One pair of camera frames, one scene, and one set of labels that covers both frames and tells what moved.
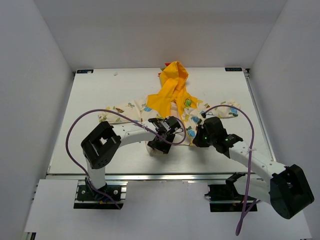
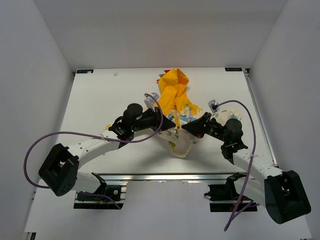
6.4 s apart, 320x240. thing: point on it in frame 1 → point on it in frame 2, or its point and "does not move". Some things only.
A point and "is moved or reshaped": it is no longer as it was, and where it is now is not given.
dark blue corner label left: [84, 71] does not move
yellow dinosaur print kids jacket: [171, 112] is moved or reshaped
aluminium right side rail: [271, 154] does not move
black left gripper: [165, 147] → [156, 118]
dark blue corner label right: [233, 69] does not move
